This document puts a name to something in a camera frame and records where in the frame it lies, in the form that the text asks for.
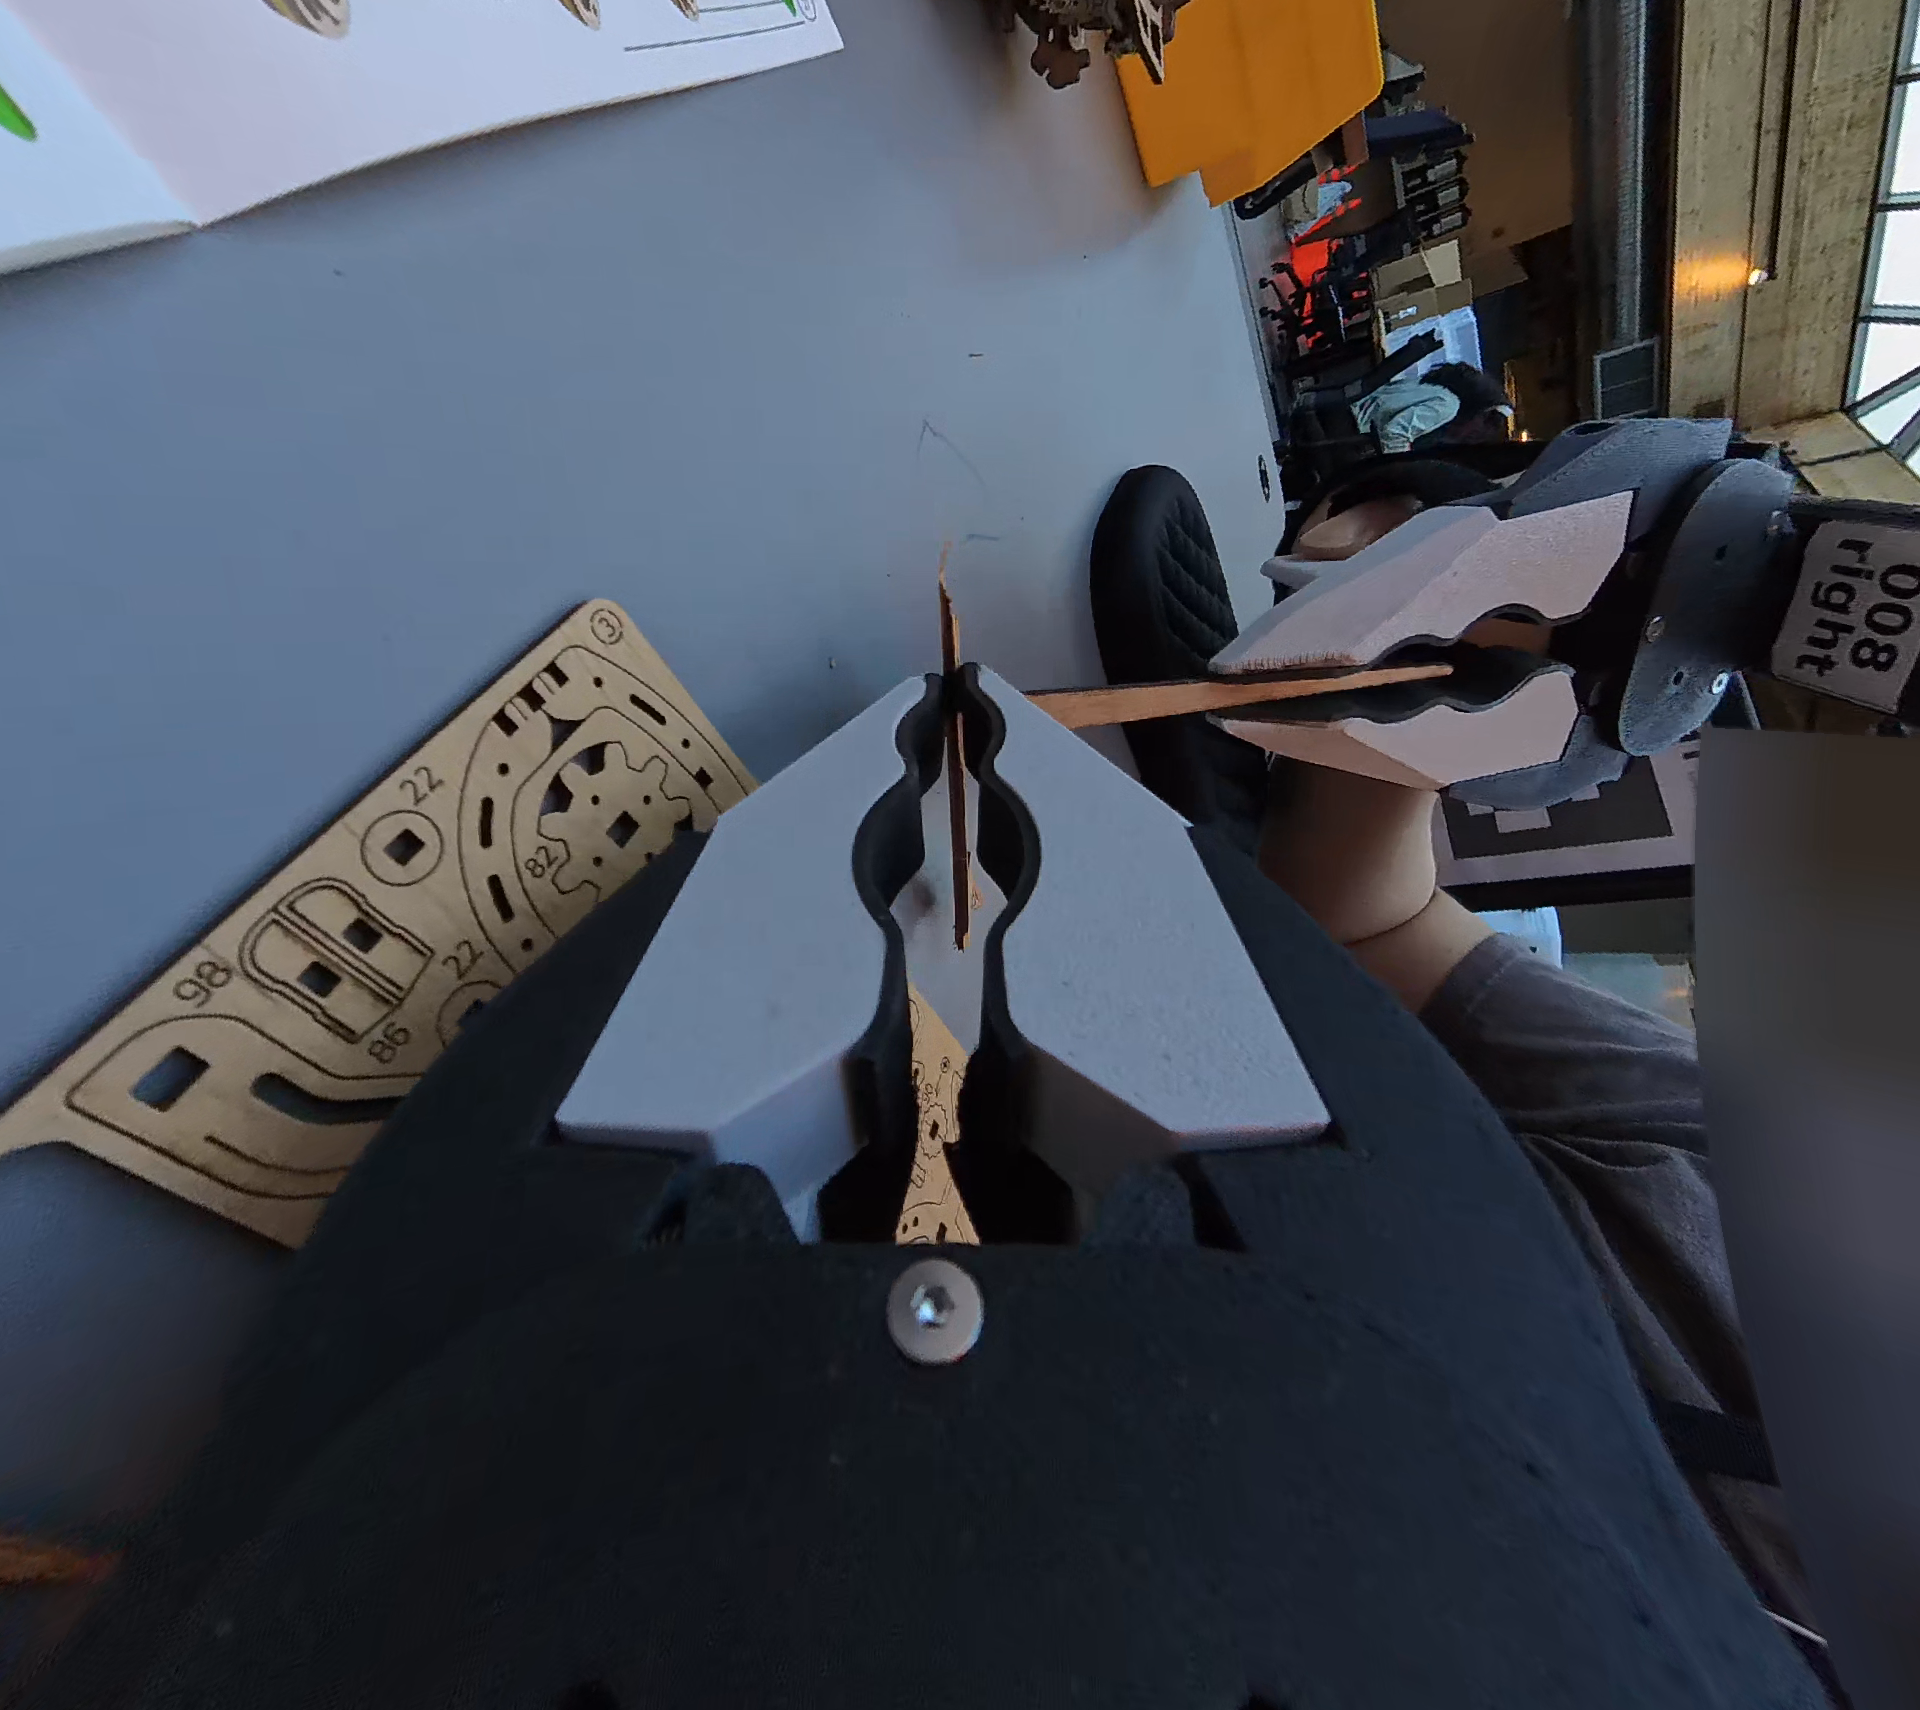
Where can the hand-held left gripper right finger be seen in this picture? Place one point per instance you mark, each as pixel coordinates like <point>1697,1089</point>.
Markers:
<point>1155,990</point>

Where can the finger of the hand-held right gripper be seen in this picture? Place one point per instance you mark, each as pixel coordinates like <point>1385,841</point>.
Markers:
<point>1395,742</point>
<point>1441,570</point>

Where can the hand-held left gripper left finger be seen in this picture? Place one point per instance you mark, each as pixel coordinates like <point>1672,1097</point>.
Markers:
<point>735,990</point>

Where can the wooden stick part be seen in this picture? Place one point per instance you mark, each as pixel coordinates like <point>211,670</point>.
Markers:
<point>1201,699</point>

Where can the wooden model part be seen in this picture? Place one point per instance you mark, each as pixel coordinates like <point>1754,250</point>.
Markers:
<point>957,841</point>

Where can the person's right forearm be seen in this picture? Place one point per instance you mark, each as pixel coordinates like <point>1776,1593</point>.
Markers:
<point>1343,841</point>

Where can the laser-cut wooden parts sheet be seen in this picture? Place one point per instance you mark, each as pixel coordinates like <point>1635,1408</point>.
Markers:
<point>450,788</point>

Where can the person's right hand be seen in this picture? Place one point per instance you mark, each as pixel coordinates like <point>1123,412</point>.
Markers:
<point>1358,528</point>

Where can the framed tag sign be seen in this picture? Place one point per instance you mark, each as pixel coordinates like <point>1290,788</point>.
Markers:
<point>1590,841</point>

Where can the black chair armrest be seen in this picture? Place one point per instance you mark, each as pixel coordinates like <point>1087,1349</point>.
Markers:
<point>1162,600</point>

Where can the illustrated instruction booklet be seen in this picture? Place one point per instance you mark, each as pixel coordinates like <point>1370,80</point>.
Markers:
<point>450,90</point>

